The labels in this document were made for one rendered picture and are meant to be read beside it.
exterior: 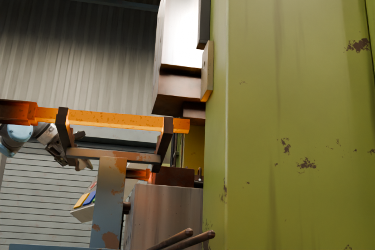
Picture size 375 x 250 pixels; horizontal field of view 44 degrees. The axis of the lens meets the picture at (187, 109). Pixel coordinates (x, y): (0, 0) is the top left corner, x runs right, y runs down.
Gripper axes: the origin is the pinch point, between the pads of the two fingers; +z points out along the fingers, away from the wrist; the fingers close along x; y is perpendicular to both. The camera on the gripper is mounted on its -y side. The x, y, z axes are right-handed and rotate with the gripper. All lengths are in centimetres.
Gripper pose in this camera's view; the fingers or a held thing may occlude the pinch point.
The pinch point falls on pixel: (91, 166)
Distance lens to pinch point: 205.3
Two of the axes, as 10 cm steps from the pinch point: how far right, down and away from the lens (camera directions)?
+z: 6.8, 6.8, 2.6
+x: 5.8, -2.9, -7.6
